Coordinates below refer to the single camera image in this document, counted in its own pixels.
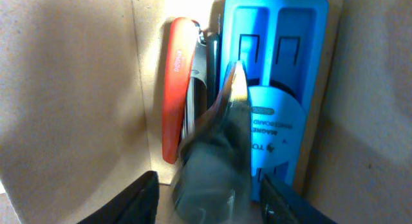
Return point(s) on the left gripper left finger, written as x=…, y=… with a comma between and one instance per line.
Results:
x=137, y=203

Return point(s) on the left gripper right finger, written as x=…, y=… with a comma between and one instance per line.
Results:
x=279, y=203

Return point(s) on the cardboard box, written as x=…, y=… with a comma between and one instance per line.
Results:
x=81, y=106

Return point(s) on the red stapler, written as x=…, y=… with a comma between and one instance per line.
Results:
x=191, y=82

